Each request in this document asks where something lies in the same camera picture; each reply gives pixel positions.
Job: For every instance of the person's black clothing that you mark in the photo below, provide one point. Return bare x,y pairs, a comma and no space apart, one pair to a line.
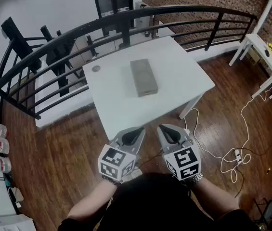
155,201

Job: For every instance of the white wall box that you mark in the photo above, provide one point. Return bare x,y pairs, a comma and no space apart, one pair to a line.
143,13

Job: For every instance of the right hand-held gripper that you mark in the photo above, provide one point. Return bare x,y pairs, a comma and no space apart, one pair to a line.
184,160

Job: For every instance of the silver wristwatch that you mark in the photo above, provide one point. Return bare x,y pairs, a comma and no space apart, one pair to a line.
196,178

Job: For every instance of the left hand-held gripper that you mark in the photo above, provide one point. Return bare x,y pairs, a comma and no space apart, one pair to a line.
112,157

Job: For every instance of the white power adapter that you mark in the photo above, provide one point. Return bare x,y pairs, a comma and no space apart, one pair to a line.
186,131

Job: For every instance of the black stair post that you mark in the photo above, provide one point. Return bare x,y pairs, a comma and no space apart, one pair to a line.
17,40

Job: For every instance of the person's left forearm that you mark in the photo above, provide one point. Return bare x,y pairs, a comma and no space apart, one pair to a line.
90,201

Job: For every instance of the yellow flowers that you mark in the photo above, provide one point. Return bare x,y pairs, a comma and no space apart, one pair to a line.
271,47

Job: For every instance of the white cardboard box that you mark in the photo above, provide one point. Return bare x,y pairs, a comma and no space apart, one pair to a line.
8,224

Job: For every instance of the black metal stand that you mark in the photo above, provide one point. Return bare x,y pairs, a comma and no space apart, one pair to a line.
267,212

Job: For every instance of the black metal railing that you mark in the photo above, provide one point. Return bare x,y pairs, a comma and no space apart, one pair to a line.
125,28

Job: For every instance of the person's right forearm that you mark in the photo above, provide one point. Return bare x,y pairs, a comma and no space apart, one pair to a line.
212,196

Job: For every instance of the black framed cabinet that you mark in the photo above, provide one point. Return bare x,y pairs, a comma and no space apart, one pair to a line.
107,1

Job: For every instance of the white power strip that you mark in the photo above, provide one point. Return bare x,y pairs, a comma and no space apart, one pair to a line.
238,156

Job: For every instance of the small white box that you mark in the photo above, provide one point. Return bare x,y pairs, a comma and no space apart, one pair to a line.
15,194

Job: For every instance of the white table leg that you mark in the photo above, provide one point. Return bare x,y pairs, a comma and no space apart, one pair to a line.
191,106

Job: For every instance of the white side table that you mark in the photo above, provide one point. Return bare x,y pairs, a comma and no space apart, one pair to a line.
265,56

